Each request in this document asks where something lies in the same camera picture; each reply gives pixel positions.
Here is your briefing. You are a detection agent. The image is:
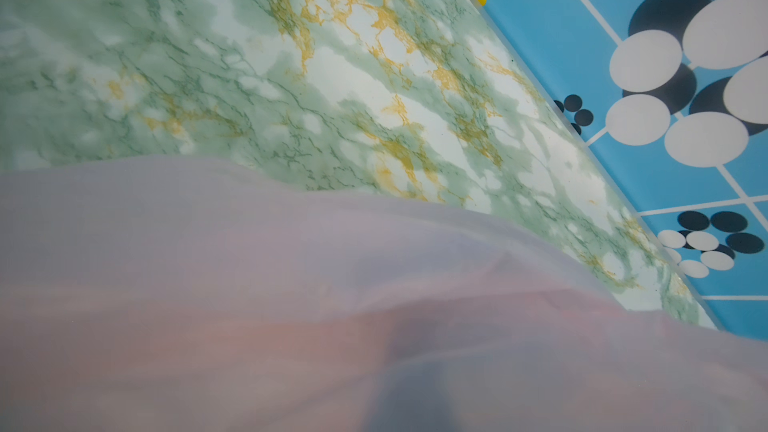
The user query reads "pink translucent plastic bag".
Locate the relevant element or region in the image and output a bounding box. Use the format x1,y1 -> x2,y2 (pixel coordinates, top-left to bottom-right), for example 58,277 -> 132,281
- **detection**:
1,156 -> 767,431

